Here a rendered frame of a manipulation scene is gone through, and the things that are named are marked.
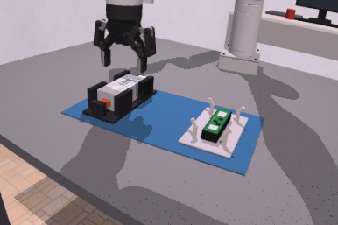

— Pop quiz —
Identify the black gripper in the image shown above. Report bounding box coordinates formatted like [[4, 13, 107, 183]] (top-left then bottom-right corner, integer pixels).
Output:
[[94, 4, 156, 75]]

